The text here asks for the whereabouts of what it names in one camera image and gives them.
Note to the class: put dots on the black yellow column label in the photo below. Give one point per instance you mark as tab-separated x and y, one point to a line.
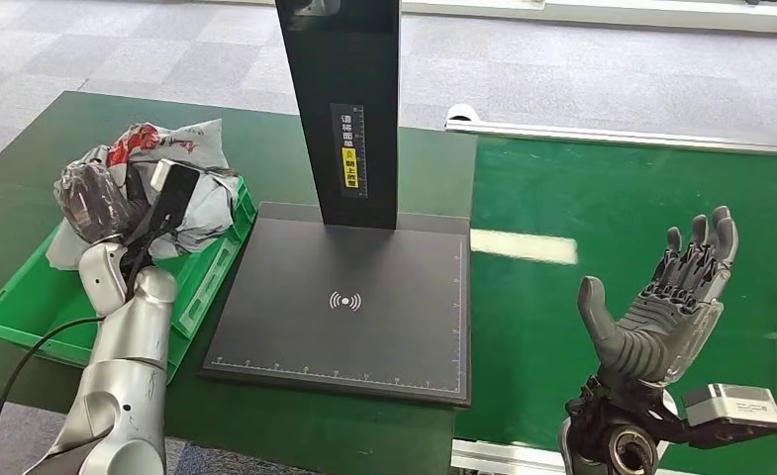
349	151

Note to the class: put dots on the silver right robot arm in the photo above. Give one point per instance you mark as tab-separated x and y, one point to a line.
617	426

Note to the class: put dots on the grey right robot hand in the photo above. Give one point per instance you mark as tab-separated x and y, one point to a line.
650	341

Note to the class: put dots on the grey red-printed mailer package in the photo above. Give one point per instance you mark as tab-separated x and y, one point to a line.
194	144

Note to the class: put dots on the black scanner column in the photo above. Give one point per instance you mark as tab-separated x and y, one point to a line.
345	59

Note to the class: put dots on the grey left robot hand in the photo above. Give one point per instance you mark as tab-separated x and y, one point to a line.
96	200

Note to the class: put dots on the aluminium conveyor side rail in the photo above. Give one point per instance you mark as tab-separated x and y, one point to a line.
624	136

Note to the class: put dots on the black scanner base plate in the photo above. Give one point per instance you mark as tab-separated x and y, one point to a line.
335	262

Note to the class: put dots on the white conveyor roller cap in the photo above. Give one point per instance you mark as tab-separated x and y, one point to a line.
461	113

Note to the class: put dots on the green plastic crate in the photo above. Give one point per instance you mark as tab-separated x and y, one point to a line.
34	308

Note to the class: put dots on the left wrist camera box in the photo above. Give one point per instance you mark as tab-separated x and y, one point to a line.
175	190

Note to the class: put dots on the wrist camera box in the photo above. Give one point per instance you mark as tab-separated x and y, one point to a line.
175	190
729	410

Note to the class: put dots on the green conveyor belt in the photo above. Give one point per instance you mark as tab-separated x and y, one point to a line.
624	197

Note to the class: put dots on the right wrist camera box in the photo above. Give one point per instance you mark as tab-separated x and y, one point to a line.
729	410

